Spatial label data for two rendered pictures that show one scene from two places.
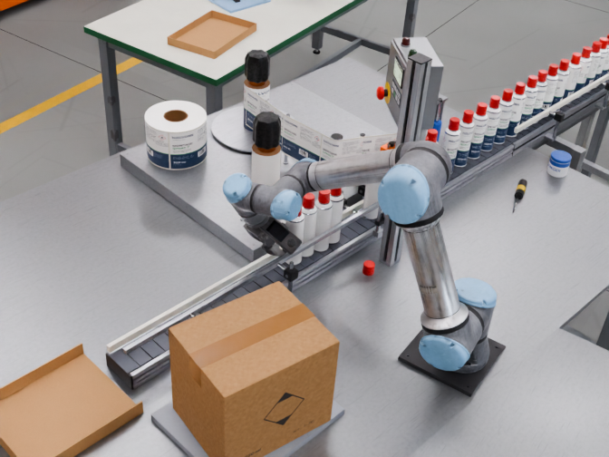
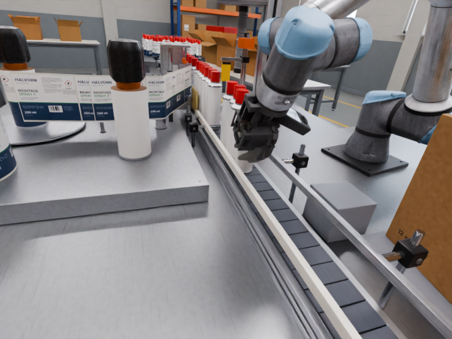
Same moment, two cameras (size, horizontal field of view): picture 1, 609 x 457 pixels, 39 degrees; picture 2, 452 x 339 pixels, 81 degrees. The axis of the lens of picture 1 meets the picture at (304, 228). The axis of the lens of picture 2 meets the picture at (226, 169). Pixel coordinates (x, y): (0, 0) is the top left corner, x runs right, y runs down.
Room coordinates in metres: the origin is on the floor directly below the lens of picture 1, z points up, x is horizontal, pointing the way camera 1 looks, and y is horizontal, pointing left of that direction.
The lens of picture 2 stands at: (1.64, 0.61, 1.22)
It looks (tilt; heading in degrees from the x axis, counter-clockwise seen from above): 28 degrees down; 298
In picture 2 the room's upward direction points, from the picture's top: 5 degrees clockwise
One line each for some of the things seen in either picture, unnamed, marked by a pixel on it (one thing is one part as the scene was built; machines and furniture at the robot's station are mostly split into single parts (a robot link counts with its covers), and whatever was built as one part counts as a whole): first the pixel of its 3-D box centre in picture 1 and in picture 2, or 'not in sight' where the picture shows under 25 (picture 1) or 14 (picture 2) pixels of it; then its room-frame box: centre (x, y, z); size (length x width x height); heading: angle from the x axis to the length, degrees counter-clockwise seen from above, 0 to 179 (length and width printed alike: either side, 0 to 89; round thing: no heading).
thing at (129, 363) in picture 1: (344, 235); (220, 144); (2.06, -0.12, 0.86); 1.65 x 0.08 x 0.04; 137
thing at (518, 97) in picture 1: (515, 109); not in sight; (2.69, -0.71, 0.98); 0.05 x 0.05 x 0.20
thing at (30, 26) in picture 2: not in sight; (27, 27); (7.24, -2.19, 0.96); 0.44 x 0.44 x 0.37; 55
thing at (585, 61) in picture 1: (581, 72); not in sight; (3.02, -1.02, 0.98); 0.05 x 0.05 x 0.20
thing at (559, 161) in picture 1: (558, 163); not in sight; (2.54, -0.87, 0.87); 0.07 x 0.07 x 0.07
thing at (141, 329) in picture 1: (267, 257); (240, 175); (1.87, 0.10, 0.91); 1.07 x 0.01 x 0.02; 137
